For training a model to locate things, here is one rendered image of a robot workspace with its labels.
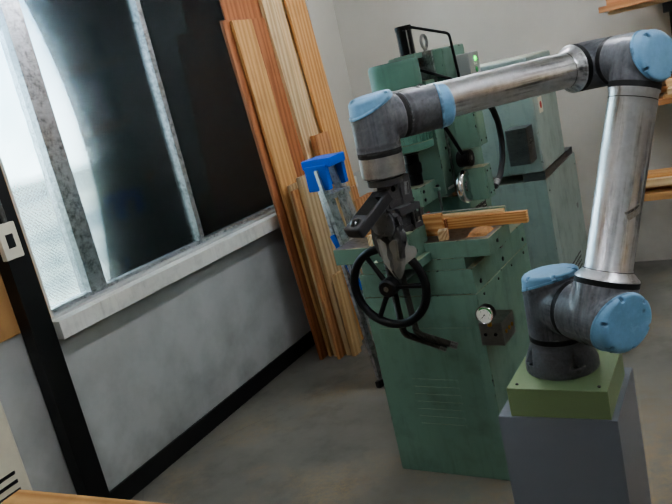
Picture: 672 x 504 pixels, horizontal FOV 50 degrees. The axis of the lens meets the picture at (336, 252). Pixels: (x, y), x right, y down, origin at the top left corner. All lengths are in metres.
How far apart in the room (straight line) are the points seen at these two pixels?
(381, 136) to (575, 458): 1.01
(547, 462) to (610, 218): 0.67
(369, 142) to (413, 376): 1.41
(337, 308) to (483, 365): 1.61
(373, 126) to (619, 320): 0.74
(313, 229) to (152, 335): 1.10
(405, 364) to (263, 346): 1.47
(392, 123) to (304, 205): 2.51
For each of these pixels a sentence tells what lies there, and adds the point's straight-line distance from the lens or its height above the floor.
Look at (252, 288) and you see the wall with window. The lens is 3.92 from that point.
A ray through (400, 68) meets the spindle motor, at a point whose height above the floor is 1.48.
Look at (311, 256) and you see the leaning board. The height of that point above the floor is 0.61.
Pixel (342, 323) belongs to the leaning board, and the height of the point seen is 0.19.
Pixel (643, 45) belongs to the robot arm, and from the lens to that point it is 1.78.
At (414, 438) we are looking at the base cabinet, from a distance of 2.81.
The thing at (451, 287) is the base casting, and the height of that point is 0.74.
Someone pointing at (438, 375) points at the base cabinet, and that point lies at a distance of 2.63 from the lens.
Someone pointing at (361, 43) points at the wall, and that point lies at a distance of 5.11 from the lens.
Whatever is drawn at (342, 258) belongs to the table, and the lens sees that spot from 2.62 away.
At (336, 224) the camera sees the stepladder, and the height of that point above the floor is 0.84.
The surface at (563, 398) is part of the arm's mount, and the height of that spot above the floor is 0.61.
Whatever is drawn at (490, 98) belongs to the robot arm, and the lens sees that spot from 1.71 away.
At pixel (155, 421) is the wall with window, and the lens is 3.39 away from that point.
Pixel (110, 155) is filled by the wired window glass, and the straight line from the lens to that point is 3.38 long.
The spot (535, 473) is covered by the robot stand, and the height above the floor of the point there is 0.38.
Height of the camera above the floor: 1.48
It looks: 13 degrees down
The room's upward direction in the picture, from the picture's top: 13 degrees counter-clockwise
